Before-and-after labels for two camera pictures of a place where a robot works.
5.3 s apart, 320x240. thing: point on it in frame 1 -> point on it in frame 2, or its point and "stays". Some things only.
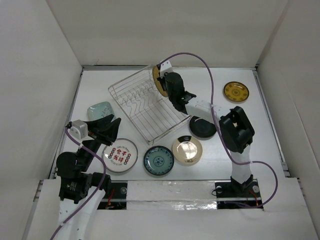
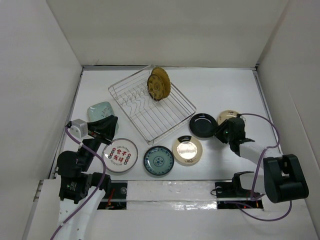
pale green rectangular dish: [101, 111] stays
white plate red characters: [120, 155] stays
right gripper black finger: [162, 80] -> [223, 132]
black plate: [201, 128] stays
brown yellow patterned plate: [236, 91] -> [155, 87]
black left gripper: [105, 130] stays
